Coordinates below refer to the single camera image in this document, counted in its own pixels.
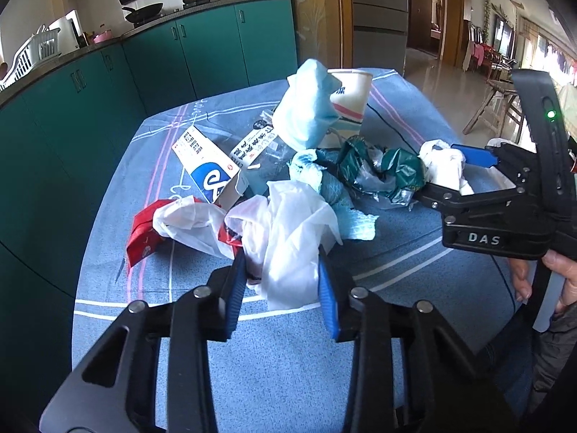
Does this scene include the small white tissue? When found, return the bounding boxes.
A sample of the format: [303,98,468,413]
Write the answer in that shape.
[418,137,517,197]

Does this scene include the wooden door frame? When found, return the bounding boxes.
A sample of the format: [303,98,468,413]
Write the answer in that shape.
[408,0,470,70]

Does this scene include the wooden stool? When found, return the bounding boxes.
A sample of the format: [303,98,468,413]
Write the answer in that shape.
[462,79,526,140]

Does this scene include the wooden framed glass door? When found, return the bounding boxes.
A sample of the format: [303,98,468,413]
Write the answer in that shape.
[266,0,352,84]

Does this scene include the white paper cup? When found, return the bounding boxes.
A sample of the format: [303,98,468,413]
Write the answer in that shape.
[327,69,374,138]

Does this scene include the grey refrigerator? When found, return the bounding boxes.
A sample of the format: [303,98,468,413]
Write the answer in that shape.
[349,0,411,77]

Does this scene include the blue striped tablecloth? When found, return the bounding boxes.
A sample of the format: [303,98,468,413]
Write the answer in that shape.
[72,69,533,433]

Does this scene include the large white tissue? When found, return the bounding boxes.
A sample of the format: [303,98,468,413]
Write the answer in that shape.
[224,179,343,312]

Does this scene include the clear labelled plastic packet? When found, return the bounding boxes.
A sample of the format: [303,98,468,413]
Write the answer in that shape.
[230,108,298,176]

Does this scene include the white dish rack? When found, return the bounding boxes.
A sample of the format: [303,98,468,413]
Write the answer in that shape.
[0,27,61,91]

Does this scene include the crumpled dark green wrapper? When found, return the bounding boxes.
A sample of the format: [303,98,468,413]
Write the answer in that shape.
[338,137,429,210]

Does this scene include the person's right forearm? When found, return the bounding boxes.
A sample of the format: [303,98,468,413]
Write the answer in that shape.
[529,300,577,413]

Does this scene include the crumpled white plastic bag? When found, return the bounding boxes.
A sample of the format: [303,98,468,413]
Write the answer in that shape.
[152,196,239,260]

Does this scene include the white kitchen appliance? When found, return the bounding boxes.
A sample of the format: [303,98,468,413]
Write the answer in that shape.
[47,9,83,50]

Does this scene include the red snack packet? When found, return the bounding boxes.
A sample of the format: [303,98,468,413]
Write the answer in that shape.
[125,198,244,276]

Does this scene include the crumpled blue paper towel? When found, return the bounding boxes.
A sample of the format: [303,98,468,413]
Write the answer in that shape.
[288,148,379,242]

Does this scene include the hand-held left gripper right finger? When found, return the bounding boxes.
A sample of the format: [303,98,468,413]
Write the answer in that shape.
[318,244,517,433]

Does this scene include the blue face mask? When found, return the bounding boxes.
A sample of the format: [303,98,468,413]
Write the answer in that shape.
[272,58,343,152]

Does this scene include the teal kitchen cabinets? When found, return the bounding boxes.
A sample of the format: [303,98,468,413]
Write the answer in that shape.
[0,0,299,433]

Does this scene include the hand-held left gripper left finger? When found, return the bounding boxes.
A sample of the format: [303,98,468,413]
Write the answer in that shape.
[38,248,248,433]

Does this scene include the black wok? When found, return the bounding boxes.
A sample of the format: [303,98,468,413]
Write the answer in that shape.
[122,3,164,25]

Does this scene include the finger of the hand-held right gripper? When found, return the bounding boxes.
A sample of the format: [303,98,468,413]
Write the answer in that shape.
[415,179,530,218]
[450,142,535,190]

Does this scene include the person's right hand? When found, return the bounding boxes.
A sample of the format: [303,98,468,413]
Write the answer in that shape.
[508,250,577,319]

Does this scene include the white and blue medicine box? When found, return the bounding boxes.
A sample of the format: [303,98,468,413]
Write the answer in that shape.
[172,127,250,210]

